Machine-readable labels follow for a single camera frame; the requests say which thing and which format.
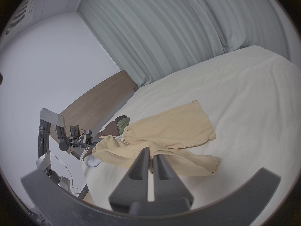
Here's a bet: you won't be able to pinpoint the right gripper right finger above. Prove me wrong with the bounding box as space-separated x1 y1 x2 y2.
153 154 194 211

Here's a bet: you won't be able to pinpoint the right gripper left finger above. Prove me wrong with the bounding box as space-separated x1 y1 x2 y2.
109 147 151 214

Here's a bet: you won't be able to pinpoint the tan shorts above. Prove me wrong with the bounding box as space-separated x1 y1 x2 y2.
91 100 222 175

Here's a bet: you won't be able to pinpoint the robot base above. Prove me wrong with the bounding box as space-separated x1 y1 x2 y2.
53 174 72 194

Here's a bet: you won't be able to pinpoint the bed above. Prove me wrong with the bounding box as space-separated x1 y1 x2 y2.
60 45 301 211

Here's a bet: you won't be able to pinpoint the white garment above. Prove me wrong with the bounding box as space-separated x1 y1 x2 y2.
83 153 104 168

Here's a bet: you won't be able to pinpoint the brown garment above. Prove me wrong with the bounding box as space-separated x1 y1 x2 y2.
83 121 119 158

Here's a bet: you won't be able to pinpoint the olive green garment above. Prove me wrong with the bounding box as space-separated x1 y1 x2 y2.
117 117 130 136

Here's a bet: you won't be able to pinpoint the pale green curtain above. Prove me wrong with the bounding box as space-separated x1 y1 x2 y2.
186 0 290 56
76 0 225 86

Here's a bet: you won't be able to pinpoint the white ceiling air conditioner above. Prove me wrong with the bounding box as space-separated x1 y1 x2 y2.
5 0 39 36

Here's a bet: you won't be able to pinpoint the black cable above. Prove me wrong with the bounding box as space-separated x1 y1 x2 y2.
50 148 86 195

